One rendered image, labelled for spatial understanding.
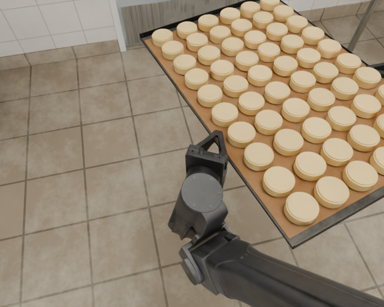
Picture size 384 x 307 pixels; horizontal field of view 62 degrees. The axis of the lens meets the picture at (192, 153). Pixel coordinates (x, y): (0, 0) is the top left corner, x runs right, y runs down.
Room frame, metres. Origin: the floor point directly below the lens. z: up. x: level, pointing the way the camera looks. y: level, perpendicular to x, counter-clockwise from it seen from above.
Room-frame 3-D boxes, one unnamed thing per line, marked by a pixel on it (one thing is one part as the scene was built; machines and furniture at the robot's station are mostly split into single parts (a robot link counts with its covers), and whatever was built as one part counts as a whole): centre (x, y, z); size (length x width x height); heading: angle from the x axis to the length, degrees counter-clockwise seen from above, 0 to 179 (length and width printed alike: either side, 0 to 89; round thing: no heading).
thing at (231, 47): (0.61, -0.09, 0.99); 0.05 x 0.05 x 0.02
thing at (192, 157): (0.25, -0.02, 0.99); 0.07 x 0.07 x 0.10; 72
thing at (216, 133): (0.32, -0.04, 0.98); 0.09 x 0.07 x 0.07; 162
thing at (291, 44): (0.61, -0.23, 0.99); 0.05 x 0.05 x 0.02
